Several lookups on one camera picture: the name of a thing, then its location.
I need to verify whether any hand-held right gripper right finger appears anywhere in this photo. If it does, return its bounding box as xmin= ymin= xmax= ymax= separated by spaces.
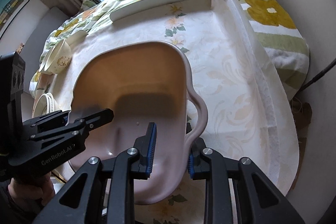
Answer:
xmin=185 ymin=124 xmax=306 ymax=224

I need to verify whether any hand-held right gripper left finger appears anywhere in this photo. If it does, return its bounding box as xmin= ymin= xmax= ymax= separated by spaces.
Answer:
xmin=33 ymin=122 xmax=158 ymax=224

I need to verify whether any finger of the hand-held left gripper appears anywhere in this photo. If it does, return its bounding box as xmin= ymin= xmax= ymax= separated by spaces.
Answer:
xmin=22 ymin=110 xmax=71 ymax=128
xmin=30 ymin=108 xmax=115 ymax=141

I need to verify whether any plain cream bowl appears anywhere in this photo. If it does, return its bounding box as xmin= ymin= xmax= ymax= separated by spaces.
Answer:
xmin=39 ymin=52 xmax=57 ymax=74

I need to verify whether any cream bowl with print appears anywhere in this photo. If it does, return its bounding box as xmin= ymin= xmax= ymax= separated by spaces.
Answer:
xmin=47 ymin=39 xmax=73 ymax=75

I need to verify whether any pink bowl with handles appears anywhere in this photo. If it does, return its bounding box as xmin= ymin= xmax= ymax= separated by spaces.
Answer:
xmin=69 ymin=41 xmax=208 ymax=206

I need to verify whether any person's left hand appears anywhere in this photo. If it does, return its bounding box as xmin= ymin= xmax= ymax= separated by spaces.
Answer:
xmin=7 ymin=177 xmax=55 ymax=211

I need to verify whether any white floral tablecloth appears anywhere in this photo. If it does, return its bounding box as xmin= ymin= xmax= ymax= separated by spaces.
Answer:
xmin=51 ymin=0 xmax=301 ymax=224

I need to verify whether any grey headboard panel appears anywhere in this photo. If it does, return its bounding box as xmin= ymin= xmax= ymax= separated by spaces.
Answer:
xmin=39 ymin=6 xmax=71 ymax=38

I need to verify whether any black metal stand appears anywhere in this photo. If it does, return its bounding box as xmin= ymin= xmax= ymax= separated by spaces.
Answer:
xmin=299 ymin=57 xmax=336 ymax=92

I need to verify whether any floral striped blanket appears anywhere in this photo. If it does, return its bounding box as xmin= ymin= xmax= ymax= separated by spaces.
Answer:
xmin=29 ymin=0 xmax=310 ymax=98

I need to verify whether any framed wall picture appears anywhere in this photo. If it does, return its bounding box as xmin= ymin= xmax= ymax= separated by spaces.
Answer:
xmin=0 ymin=0 xmax=29 ymax=39

